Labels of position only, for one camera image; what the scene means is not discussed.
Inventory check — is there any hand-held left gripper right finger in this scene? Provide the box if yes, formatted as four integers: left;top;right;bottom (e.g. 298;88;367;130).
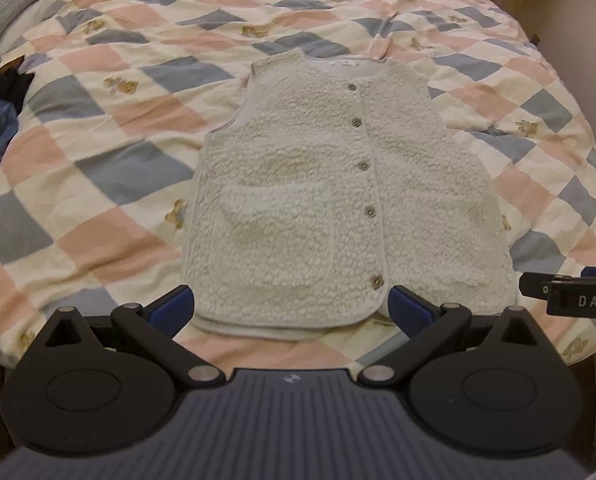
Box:
359;285;541;389

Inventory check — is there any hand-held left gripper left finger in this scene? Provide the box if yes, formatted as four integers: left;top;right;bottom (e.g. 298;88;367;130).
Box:
42;285;225;390

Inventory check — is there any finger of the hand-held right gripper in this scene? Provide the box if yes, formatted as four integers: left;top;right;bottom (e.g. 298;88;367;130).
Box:
520;272;596;318

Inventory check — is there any cream fleece vest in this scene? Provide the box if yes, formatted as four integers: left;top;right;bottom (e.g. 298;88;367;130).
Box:
180;50;521;343

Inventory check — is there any checkered patchwork quilt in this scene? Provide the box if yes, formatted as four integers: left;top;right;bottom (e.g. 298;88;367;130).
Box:
0;0;596;366

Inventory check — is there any dark cloth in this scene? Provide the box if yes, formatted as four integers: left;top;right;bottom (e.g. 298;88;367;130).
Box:
0;67;36;111

